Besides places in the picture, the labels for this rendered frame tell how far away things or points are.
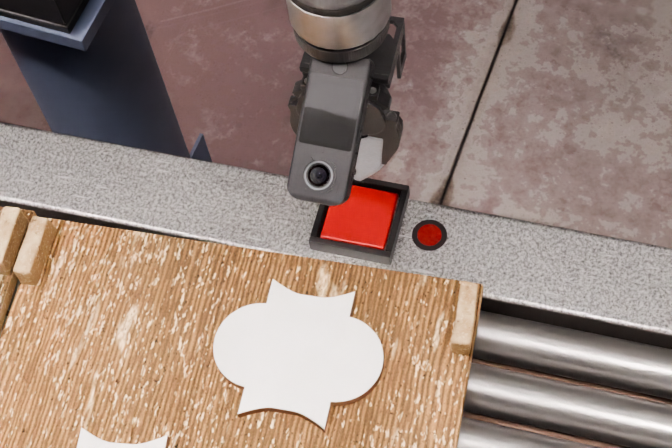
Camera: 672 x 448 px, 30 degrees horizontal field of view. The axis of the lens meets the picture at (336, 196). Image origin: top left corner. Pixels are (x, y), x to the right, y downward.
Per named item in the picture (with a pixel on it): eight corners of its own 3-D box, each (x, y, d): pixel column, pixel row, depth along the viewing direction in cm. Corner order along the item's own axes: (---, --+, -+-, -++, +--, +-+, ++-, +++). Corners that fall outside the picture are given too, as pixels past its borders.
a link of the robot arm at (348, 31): (376, 24, 85) (261, 8, 87) (379, 64, 89) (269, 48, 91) (399, -60, 89) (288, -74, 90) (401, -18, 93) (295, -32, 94)
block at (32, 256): (40, 226, 116) (31, 212, 113) (59, 229, 115) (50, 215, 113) (19, 284, 113) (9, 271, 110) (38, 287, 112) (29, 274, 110)
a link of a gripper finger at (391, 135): (405, 153, 104) (401, 93, 97) (401, 168, 104) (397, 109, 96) (350, 144, 105) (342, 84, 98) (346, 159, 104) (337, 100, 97)
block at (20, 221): (11, 217, 116) (2, 203, 114) (30, 220, 116) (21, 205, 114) (-8, 275, 114) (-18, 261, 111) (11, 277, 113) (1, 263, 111)
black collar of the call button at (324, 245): (331, 179, 118) (329, 170, 116) (410, 194, 116) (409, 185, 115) (309, 249, 114) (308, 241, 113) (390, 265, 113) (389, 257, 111)
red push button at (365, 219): (337, 188, 117) (336, 180, 116) (399, 200, 116) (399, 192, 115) (320, 243, 115) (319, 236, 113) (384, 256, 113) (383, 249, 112)
